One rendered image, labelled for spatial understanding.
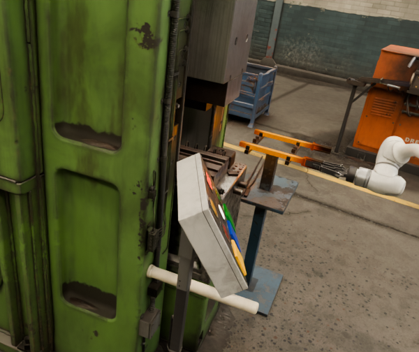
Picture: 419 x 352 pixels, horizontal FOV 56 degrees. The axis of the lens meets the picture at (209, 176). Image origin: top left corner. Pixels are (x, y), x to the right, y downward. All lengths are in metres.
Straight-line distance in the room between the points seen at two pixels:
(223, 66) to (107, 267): 0.93
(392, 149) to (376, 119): 3.06
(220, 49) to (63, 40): 0.52
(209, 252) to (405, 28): 8.18
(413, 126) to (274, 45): 5.30
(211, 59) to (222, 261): 0.72
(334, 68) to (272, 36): 1.57
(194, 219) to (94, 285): 0.96
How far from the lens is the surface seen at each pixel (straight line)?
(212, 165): 1.68
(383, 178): 1.93
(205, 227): 0.98
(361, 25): 9.05
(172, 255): 1.88
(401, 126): 5.01
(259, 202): 2.07
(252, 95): 5.32
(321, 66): 9.25
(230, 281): 1.09
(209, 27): 1.43
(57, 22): 1.45
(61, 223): 1.71
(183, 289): 1.31
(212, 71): 1.44
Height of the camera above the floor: 1.68
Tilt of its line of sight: 26 degrees down
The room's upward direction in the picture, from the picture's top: 8 degrees clockwise
